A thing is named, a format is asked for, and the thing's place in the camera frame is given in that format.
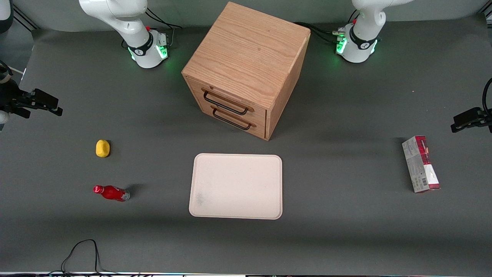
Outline beige rectangular tray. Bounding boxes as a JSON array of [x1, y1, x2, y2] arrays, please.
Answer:
[[188, 153, 283, 220]]

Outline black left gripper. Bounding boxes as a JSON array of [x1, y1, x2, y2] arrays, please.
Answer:
[[450, 107, 492, 133]]

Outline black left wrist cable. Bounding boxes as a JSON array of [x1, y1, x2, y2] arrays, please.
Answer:
[[482, 77, 492, 113]]

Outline black drawer handle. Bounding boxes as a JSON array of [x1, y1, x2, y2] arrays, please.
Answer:
[[212, 107, 253, 130], [203, 90, 250, 116]]

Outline black left arm base cables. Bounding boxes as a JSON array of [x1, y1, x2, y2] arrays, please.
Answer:
[[293, 9, 360, 44]]

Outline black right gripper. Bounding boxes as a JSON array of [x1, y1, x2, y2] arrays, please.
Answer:
[[0, 79, 63, 119]]

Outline dark grey table mat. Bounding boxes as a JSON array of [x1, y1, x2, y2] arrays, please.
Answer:
[[0, 15, 492, 274]]

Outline wooden drawer front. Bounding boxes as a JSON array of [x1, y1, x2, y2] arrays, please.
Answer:
[[186, 77, 268, 120], [191, 101, 267, 140]]

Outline yellow lemon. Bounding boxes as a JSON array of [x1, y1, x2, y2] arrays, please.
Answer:
[[95, 139, 111, 158]]

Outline red and grey carton box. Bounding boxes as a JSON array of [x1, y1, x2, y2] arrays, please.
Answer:
[[402, 135, 441, 194]]

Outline black frame rail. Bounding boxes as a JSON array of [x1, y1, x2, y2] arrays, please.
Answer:
[[7, 2, 40, 30]]

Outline wooden drawer cabinet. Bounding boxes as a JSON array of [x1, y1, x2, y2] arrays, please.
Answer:
[[181, 2, 311, 141]]

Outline black arm base cables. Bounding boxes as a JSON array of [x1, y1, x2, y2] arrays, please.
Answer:
[[293, 9, 360, 44], [121, 8, 184, 50]]

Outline red coke bottle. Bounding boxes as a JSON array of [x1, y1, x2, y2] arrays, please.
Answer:
[[93, 185, 131, 202]]

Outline thin black looped cable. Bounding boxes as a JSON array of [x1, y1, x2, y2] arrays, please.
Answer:
[[61, 239, 116, 276]]

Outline black right arm base cables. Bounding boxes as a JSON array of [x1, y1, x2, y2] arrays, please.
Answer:
[[121, 8, 184, 50]]

